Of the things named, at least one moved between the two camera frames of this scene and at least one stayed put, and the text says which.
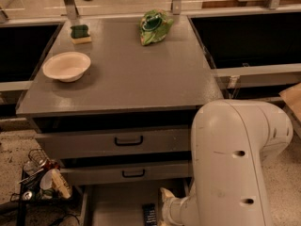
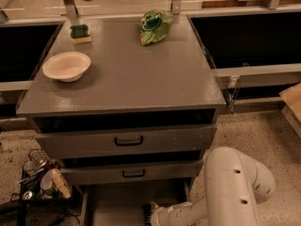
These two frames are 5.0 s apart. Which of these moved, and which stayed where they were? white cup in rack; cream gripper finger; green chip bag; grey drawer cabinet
Moved: cream gripper finger
Stayed: grey drawer cabinet; white cup in rack; green chip bag
